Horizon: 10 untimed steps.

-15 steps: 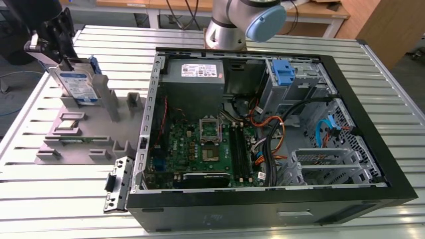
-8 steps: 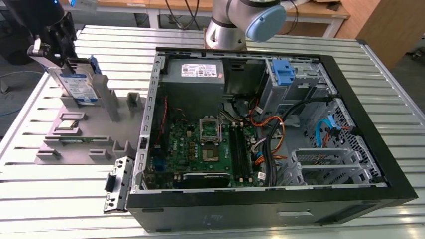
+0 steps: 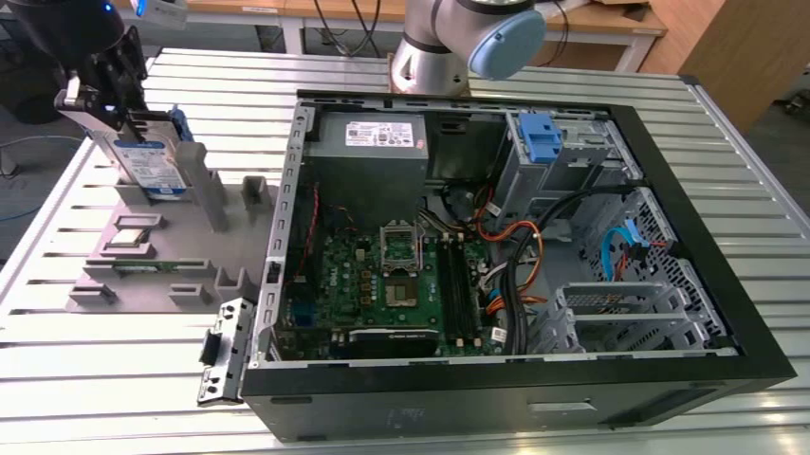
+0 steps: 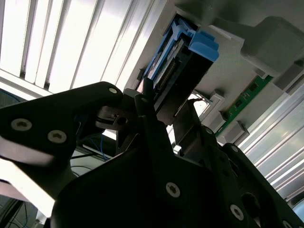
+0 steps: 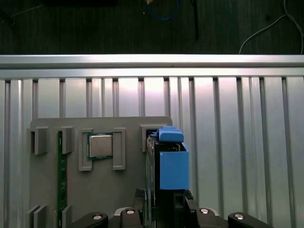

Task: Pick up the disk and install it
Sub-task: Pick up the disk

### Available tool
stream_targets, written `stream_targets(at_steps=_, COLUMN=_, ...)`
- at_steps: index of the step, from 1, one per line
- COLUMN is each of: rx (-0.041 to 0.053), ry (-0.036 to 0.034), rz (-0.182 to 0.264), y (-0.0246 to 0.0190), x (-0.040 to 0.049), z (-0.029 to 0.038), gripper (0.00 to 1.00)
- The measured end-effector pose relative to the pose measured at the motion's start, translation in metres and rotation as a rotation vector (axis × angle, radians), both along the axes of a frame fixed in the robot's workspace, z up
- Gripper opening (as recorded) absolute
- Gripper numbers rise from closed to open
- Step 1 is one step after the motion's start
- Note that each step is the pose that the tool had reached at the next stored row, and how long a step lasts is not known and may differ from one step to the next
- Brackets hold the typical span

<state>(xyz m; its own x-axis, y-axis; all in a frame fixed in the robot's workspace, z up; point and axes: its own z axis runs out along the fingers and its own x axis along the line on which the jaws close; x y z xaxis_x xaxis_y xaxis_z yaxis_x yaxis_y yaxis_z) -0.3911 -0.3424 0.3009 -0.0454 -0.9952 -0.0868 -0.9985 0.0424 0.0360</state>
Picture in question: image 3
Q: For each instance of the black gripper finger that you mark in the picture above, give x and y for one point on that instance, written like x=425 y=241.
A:
x=108 y=85
x=136 y=57

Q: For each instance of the hard disk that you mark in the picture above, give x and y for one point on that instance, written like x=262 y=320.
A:
x=148 y=161

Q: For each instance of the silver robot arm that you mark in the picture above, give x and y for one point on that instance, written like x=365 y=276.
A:
x=425 y=61

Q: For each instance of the grey metal disk bay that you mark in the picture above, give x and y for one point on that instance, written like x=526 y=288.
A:
x=633 y=316

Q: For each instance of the black mesh waste bin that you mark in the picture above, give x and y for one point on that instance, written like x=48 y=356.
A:
x=31 y=108

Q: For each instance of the silver CPU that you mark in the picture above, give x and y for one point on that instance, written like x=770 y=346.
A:
x=128 y=237

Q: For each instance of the grey parts rack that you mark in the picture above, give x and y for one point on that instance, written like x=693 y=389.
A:
x=190 y=256

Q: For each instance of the green RAM stick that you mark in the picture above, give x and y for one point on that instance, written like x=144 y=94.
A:
x=136 y=267

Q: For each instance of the grey power supply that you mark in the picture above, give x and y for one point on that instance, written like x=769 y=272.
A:
x=367 y=189

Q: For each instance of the green motherboard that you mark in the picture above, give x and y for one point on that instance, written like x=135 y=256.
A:
x=354 y=284

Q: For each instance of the CPU socket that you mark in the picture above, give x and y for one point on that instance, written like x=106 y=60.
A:
x=403 y=291

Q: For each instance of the blue drive latch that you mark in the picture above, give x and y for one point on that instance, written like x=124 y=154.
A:
x=538 y=142

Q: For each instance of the grey metal drive cage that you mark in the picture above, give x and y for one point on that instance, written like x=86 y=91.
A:
x=531 y=185

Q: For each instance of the RAM slot white clips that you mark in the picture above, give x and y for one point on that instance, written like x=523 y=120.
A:
x=471 y=289
x=453 y=289

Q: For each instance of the black graphics card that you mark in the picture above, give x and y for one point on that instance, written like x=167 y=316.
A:
x=393 y=342

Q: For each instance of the black PC case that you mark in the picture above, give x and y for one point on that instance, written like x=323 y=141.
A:
x=443 y=407

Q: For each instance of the brown wooden cabinet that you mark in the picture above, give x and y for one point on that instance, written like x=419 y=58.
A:
x=746 y=47

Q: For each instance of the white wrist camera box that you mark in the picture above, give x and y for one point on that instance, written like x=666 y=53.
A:
x=162 y=14

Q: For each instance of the wooden desk white frame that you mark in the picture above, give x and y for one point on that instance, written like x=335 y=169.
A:
x=608 y=19
x=285 y=5

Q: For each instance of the grey metal card bracket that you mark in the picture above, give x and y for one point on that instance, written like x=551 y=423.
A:
x=231 y=351

